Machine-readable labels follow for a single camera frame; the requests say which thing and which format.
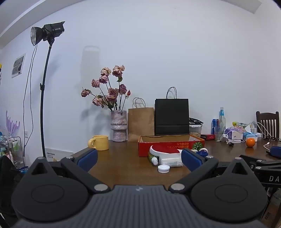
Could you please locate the black light stand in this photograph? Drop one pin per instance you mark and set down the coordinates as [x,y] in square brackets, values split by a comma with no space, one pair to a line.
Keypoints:
[45,72]

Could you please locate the small red box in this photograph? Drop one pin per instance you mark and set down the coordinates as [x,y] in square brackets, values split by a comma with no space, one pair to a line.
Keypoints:
[207,137]

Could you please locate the small clear pump bottle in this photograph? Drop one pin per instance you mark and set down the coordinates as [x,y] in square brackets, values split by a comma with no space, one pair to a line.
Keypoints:
[253,130]

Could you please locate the small white box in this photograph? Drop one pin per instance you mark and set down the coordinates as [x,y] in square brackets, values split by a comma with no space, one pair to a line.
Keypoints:
[237,136]

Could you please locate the white tape roll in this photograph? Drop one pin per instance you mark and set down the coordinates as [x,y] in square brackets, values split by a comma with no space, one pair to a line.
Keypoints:
[203,150]

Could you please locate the brown paper bag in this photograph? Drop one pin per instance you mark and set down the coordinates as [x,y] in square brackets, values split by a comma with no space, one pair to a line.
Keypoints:
[140,122]

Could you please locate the dried pink roses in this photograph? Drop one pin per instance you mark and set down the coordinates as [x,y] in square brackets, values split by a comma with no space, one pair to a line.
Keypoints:
[113,92]

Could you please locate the black studio light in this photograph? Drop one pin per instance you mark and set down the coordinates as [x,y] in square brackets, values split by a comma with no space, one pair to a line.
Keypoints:
[52,30]

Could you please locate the blue drink can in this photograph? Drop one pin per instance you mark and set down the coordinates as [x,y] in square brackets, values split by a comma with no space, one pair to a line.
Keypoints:
[214,126]

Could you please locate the pile of packaged items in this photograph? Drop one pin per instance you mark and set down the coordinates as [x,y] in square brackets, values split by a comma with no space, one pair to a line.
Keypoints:
[226,137]

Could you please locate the black cloth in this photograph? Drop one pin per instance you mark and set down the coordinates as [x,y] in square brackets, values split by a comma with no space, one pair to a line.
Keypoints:
[8,182]

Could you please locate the blue packet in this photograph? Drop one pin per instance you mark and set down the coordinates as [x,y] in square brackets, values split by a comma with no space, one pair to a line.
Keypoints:
[24,169]

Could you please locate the green snack packet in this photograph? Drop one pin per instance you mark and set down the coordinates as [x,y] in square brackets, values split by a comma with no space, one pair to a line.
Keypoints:
[240,125]

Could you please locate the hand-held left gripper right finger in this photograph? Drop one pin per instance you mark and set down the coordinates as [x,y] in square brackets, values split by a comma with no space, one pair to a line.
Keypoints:
[191,159]

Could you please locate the black paper bag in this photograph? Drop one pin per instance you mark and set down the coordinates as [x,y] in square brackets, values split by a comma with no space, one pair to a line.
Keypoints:
[171,116]

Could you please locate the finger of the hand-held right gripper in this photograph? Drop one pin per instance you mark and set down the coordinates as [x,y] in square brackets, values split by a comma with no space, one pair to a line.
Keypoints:
[252,161]
[275,151]

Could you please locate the white bottle red label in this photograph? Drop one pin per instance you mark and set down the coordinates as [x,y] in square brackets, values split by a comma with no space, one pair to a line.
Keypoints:
[169,160]

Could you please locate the purple tissue pack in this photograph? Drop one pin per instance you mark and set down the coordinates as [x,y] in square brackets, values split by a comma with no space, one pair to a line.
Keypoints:
[229,131]

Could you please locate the pink speckled vase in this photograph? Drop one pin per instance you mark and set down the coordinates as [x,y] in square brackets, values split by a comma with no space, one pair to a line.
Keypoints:
[118,127]

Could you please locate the clear storage container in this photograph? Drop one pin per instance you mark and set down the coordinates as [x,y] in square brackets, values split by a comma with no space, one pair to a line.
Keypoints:
[195,131]

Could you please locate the orange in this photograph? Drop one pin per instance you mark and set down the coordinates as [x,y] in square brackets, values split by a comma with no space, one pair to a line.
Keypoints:
[250,142]

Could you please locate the clear plastic bottle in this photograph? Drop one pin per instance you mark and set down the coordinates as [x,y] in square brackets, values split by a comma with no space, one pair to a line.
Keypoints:
[221,127]

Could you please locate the yellow mug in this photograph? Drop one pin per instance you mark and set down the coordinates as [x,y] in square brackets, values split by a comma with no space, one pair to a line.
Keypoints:
[101,142]

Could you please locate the red cardboard box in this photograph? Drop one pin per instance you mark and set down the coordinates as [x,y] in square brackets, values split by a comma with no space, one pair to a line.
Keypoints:
[143,149]

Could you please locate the small green bottle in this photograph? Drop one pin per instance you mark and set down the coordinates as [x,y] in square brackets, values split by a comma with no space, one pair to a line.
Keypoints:
[151,156]

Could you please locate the white bottle cap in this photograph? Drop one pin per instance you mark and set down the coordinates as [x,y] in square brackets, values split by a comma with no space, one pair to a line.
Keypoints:
[163,168]

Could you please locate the white wall heater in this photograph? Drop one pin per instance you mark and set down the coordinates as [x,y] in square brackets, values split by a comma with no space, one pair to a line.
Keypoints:
[59,153]

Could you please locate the small blue item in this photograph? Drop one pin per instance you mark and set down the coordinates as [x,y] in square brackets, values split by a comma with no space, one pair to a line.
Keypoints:
[200,154]

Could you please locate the purple wall decoration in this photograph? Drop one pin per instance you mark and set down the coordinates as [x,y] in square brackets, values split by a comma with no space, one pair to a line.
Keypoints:
[12,125]

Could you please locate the blue tissue box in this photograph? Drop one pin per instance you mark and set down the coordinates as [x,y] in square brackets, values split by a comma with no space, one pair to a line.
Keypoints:
[251,136]

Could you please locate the wall poster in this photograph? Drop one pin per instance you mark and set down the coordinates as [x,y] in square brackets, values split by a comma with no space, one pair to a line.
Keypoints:
[18,65]

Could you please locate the dark wooden chair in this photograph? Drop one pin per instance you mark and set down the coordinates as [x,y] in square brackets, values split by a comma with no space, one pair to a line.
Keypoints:
[266,119]

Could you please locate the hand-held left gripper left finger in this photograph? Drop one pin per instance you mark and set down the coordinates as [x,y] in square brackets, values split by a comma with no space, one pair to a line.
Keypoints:
[87,156]

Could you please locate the black phone stand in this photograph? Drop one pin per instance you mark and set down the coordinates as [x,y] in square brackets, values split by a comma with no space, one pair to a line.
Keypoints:
[272,138]

